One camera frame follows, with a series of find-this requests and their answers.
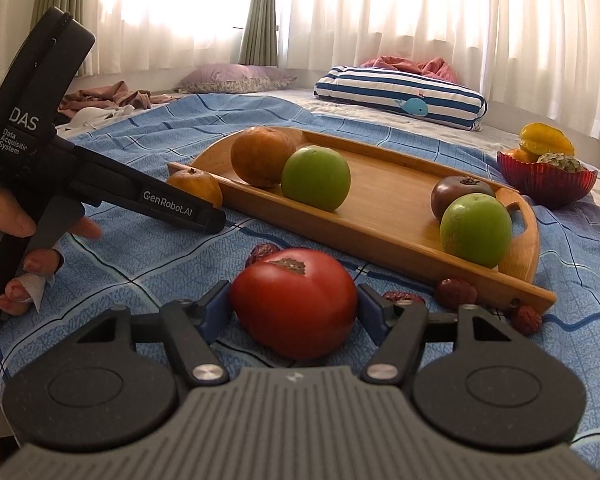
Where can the large orange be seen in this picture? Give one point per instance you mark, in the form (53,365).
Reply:
(260,157)

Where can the dried red date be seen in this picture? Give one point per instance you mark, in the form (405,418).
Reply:
(405,296)
(260,252)
(455,294)
(527,320)

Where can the wooden tray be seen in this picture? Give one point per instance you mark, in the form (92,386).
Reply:
(380,195)

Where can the green sugar apple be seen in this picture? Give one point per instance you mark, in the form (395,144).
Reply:
(562,162)

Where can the purple floral pillow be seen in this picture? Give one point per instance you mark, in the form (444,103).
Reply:
(229,77)

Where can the large green apple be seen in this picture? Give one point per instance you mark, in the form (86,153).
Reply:
(316,177)

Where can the white sheer curtain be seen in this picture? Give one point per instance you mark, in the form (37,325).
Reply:
(380,10)

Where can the orange fruit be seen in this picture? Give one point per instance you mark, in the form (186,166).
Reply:
(520,155)

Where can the brown crumpled cloth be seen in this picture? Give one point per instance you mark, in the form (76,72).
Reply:
(104,97)

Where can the blue checked bedsheet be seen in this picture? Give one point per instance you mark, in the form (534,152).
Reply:
(129,255)

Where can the small green apple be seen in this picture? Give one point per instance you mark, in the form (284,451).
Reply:
(475,232)

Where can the small orange tangerine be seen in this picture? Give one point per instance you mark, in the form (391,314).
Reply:
(194,189)

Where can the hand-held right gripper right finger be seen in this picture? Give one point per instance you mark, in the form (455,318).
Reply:
(372,310)

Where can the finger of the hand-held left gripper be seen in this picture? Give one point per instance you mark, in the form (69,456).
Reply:
(212,217)

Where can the pink crumpled cloth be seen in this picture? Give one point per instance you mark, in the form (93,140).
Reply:
(415,67)

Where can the dark purple round fruit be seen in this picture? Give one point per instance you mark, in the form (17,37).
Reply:
(455,192)

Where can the red tomato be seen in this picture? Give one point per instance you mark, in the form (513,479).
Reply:
(294,305)

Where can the red glass bowl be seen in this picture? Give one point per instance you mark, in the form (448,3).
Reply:
(545,185)

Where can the blue striped whale pillow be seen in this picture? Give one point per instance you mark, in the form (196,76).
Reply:
(380,90)

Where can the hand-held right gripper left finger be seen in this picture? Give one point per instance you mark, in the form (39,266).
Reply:
(214,305)

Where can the person's left hand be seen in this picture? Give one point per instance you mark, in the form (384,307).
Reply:
(9,215)

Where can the yellow starfruit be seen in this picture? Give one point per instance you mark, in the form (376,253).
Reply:
(547,137)

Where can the white garment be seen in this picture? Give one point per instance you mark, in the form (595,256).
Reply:
(92,119)

